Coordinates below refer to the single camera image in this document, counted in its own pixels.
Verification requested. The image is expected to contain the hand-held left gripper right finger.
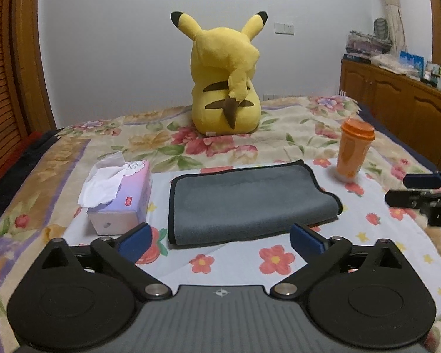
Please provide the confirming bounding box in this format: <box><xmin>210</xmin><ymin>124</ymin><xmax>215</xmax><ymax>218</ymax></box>
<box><xmin>271</xmin><ymin>222</ymin><xmax>405</xmax><ymax>301</ymax></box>

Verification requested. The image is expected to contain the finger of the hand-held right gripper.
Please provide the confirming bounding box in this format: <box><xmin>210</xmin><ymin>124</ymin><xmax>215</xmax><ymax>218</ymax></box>
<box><xmin>403</xmin><ymin>169</ymin><xmax>441</xmax><ymax>190</ymax></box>
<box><xmin>385</xmin><ymin>188</ymin><xmax>441</xmax><ymax>209</ymax></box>

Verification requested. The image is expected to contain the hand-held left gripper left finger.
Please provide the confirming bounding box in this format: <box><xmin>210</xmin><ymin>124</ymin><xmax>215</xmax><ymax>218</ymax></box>
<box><xmin>37</xmin><ymin>222</ymin><xmax>171</xmax><ymax>301</ymax></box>

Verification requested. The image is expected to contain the grey towel with black edge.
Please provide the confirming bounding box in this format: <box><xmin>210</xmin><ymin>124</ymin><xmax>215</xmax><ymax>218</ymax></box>
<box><xmin>167</xmin><ymin>160</ymin><xmax>343</xmax><ymax>246</ymax></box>

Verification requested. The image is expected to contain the purple tissue box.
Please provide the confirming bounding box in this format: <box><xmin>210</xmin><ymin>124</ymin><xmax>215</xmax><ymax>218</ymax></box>
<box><xmin>78</xmin><ymin>151</ymin><xmax>153</xmax><ymax>237</ymax></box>

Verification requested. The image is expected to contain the white flower print cloth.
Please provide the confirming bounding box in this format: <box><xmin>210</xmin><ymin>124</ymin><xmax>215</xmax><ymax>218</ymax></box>
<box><xmin>63</xmin><ymin>157</ymin><xmax>441</xmax><ymax>339</ymax></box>

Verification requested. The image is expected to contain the orange lidded cup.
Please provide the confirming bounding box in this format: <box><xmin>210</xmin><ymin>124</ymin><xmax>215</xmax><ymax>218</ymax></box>
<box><xmin>335</xmin><ymin>118</ymin><xmax>376</xmax><ymax>184</ymax></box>

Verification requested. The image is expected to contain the wooden cabinet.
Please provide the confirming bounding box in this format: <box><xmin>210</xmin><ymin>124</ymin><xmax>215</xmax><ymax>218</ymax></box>
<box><xmin>339</xmin><ymin>57</ymin><xmax>441</xmax><ymax>178</ymax></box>

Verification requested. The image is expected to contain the row of small bottles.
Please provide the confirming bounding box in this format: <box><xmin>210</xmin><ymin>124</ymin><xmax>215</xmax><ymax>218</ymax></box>
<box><xmin>422</xmin><ymin>60</ymin><xmax>441</xmax><ymax>95</ymax></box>

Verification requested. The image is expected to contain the beige floral bed sheet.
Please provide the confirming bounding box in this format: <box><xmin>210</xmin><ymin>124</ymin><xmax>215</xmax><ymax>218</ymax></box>
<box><xmin>0</xmin><ymin>96</ymin><xmax>441</xmax><ymax>353</ymax></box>

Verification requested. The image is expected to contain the blue picture box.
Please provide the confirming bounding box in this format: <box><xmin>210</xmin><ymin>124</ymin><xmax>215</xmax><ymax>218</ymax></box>
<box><xmin>400</xmin><ymin>50</ymin><xmax>425</xmax><ymax>79</ymax></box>

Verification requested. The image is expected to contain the white patterned cloth bundle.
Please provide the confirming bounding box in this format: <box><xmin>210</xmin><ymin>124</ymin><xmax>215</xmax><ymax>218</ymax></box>
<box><xmin>369</xmin><ymin>54</ymin><xmax>402</xmax><ymax>73</ymax></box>

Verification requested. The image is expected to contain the stack of folded cloths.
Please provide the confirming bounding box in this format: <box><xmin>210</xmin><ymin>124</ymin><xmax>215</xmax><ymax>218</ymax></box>
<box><xmin>345</xmin><ymin>30</ymin><xmax>393</xmax><ymax>56</ymax></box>

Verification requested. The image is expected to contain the grey ribbed vase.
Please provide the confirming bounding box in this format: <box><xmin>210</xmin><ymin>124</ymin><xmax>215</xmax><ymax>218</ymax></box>
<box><xmin>374</xmin><ymin>18</ymin><xmax>390</xmax><ymax>41</ymax></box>

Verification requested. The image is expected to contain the pale patterned curtain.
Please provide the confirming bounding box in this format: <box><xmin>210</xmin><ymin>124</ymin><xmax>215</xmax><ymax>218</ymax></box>
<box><xmin>379</xmin><ymin>0</ymin><xmax>407</xmax><ymax>51</ymax></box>

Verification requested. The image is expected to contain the yellow plush toy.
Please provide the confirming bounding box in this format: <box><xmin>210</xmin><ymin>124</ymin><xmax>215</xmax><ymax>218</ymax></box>
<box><xmin>170</xmin><ymin>10</ymin><xmax>268</xmax><ymax>136</ymax></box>

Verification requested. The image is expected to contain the wooden louvred door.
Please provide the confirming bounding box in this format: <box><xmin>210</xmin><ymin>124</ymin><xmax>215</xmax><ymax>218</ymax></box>
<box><xmin>0</xmin><ymin>0</ymin><xmax>56</xmax><ymax>195</ymax></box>

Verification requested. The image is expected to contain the wooden door frame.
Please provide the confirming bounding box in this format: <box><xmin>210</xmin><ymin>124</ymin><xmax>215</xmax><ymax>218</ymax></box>
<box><xmin>425</xmin><ymin>0</ymin><xmax>441</xmax><ymax>67</ymax></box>

